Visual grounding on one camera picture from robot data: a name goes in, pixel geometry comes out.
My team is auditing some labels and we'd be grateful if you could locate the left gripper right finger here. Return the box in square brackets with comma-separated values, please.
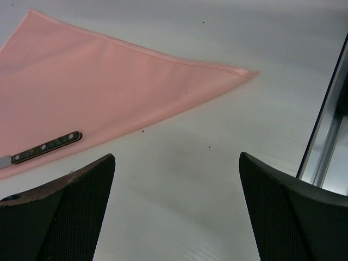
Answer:
[239, 152, 347, 260]

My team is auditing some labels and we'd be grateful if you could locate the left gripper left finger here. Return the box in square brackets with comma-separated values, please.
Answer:
[1, 154, 115, 260]

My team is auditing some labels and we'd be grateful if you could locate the knife with dark handle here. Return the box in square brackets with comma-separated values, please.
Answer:
[1, 131, 83, 169]

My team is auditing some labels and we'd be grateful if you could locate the pink satin napkin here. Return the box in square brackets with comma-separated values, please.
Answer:
[1, 9, 256, 178]

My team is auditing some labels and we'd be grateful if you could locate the front aluminium rail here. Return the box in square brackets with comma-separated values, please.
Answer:
[296, 39, 347, 196]

